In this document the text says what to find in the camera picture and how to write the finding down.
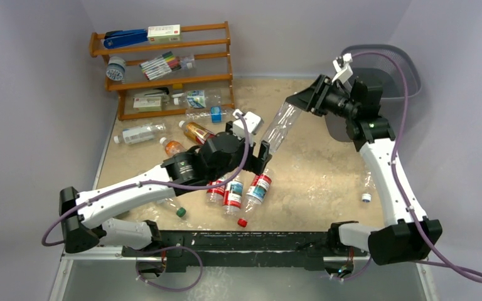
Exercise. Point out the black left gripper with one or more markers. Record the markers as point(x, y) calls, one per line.
point(256, 164)

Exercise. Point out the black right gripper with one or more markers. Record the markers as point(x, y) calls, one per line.
point(318, 96)

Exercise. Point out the red scenic label bottle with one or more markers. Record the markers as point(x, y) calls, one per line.
point(255, 196)

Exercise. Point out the clear purple label bottle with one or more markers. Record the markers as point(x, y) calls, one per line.
point(280, 126)

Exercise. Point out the clear crushed bottle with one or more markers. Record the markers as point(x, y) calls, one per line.
point(368, 188)

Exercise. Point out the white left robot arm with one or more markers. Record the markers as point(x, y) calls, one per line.
point(88, 218)

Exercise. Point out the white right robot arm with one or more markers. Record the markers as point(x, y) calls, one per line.
point(408, 234)

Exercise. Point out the grey mesh waste bin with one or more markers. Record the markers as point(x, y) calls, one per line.
point(394, 69)

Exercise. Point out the red cap scenic bottle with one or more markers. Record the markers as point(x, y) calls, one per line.
point(232, 199)

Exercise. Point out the red cap water bottle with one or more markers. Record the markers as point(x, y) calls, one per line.
point(215, 195)

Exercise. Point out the clear bottle blue label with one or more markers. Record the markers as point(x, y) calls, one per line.
point(214, 115)

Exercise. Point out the red label tea bottle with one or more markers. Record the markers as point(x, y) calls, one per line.
point(195, 132)

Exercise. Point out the orange juice bottle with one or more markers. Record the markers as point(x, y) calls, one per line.
point(171, 147)

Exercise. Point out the blue white label bottle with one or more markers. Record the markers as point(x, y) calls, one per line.
point(198, 99)

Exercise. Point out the green label water bottle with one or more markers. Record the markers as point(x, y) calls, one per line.
point(173, 206)

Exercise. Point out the clear bottle white label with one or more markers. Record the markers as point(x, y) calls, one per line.
point(139, 134)

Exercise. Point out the green white carton box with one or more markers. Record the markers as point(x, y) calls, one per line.
point(150, 104)

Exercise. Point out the wooden shelf rack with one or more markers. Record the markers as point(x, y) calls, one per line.
point(204, 55)

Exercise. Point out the pack of coloured markers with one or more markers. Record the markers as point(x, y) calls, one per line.
point(160, 66)

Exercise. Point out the white red box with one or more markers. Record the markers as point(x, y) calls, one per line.
point(164, 34)

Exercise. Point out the blue stapler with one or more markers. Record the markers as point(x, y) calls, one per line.
point(123, 38)

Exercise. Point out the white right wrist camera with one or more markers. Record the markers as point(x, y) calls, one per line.
point(342, 68)

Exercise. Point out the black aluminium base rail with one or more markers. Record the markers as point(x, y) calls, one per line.
point(312, 251)

